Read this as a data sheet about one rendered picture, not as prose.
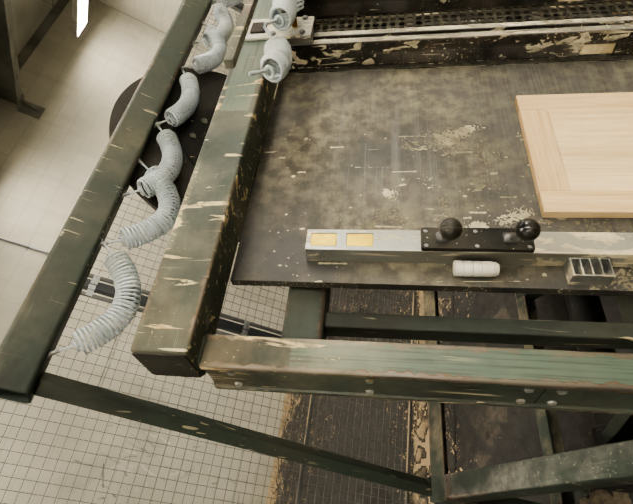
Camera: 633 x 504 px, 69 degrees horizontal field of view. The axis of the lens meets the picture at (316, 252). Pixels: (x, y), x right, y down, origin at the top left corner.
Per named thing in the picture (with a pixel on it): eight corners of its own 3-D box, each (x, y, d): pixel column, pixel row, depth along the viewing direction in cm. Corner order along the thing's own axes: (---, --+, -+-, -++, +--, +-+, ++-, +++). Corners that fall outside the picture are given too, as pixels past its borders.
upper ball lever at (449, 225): (452, 248, 87) (464, 238, 74) (431, 248, 88) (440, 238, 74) (452, 228, 87) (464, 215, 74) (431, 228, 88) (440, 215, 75)
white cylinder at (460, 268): (453, 279, 87) (497, 280, 86) (455, 270, 84) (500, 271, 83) (451, 266, 88) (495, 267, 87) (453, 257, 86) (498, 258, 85)
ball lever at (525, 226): (519, 249, 85) (544, 240, 72) (498, 249, 86) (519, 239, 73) (519, 229, 86) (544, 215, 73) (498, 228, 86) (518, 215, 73)
